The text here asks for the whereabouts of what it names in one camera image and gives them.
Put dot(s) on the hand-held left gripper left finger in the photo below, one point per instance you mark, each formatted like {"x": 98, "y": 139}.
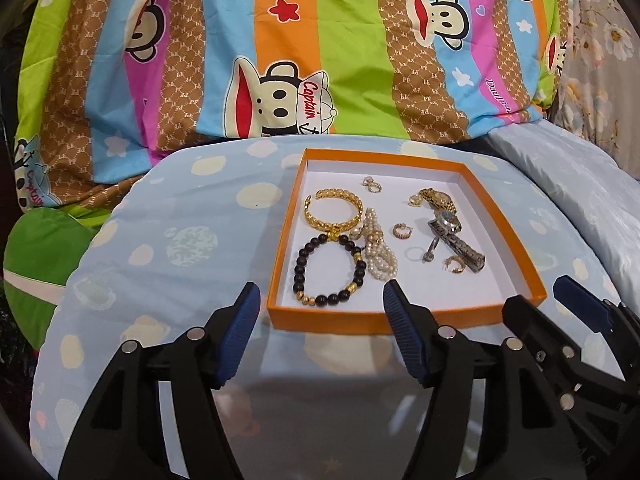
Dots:
{"x": 235, "y": 340}

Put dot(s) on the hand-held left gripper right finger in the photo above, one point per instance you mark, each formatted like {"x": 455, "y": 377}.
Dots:
{"x": 407, "y": 340}

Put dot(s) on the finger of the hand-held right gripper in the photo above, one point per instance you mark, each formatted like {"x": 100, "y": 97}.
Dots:
{"x": 530, "y": 325}
{"x": 580, "y": 300}

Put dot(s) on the orange cardboard box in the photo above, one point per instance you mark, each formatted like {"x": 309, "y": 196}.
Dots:
{"x": 450, "y": 295}

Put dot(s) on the silver drop earring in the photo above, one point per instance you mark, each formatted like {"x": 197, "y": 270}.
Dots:
{"x": 431, "y": 249}

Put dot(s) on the silver metal wristwatch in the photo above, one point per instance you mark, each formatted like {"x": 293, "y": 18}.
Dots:
{"x": 462, "y": 255}

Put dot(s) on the rose gold hoop earring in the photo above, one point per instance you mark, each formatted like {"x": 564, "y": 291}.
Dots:
{"x": 395, "y": 232}

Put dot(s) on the pearl stud earring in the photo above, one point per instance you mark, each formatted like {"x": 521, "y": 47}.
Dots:
{"x": 356, "y": 232}

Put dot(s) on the pale blue quilt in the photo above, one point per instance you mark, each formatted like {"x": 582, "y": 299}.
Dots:
{"x": 575, "y": 200}

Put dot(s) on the light blue patterned pillow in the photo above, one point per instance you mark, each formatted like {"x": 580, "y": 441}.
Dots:
{"x": 175, "y": 240}

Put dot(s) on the gold wristwatch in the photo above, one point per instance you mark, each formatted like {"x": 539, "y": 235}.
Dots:
{"x": 440, "y": 201}

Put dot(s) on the grey floral cloth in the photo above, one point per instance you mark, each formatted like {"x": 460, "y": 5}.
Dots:
{"x": 600, "y": 60}

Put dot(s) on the cartoon monkey striped blanket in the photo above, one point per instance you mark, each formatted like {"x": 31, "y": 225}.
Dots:
{"x": 340, "y": 35}

